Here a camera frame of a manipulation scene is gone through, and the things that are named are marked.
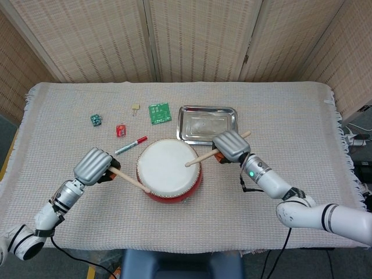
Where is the white power strip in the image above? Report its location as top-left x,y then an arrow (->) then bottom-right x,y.
347,129 -> 367,147

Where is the woven folding screen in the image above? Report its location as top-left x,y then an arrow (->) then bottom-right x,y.
0,0 -> 372,124

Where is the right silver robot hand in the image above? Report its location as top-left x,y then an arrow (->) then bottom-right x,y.
212,130 -> 251,164

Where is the black box device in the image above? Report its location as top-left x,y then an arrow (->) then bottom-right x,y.
353,161 -> 372,184

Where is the small red drum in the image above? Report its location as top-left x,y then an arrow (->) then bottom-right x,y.
136,138 -> 203,205

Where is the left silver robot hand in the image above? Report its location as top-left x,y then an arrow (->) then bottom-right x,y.
73,147 -> 121,187

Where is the black floor cable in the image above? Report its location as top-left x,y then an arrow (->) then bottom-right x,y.
327,249 -> 335,279

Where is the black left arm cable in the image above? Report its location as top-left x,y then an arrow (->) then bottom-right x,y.
51,237 -> 117,279

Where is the large green circuit board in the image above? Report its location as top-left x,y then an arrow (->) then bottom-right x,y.
148,102 -> 173,126

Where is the red capped marker pen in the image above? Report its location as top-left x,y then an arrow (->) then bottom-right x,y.
115,135 -> 148,156

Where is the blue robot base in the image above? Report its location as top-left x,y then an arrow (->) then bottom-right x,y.
120,249 -> 245,279

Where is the wooden drumstick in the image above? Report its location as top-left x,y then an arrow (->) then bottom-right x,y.
109,167 -> 151,194
184,130 -> 252,167

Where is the beige woven tablecloth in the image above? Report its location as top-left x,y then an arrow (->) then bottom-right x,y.
0,81 -> 367,256

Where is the clear plastic bag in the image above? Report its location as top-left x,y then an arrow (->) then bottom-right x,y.
69,249 -> 123,277

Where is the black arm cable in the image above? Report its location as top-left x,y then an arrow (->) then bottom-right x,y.
263,228 -> 292,279
51,237 -> 117,279

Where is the stainless steel tray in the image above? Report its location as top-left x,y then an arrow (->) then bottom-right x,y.
176,105 -> 239,147

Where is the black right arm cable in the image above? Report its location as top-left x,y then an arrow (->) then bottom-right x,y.
263,228 -> 292,279

